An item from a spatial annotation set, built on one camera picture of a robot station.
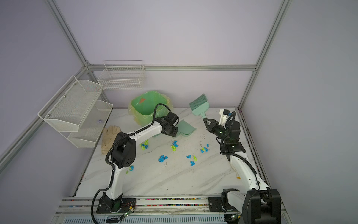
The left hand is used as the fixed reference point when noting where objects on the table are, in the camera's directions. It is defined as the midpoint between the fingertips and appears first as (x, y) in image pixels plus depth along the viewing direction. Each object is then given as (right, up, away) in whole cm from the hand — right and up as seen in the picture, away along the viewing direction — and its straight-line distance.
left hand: (172, 132), depth 97 cm
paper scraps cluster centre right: (+14, -19, -8) cm, 25 cm away
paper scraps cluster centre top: (+1, -10, -1) cm, 10 cm away
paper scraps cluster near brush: (+22, -12, -2) cm, 25 cm away
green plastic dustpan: (+9, +2, +11) cm, 14 cm away
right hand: (+19, +9, -21) cm, 30 cm away
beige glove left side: (-48, -3, +5) cm, 48 cm away
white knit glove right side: (+41, -26, -13) cm, 51 cm away
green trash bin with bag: (-22, +18, +2) cm, 29 cm away
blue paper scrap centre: (-6, -17, -6) cm, 19 cm away
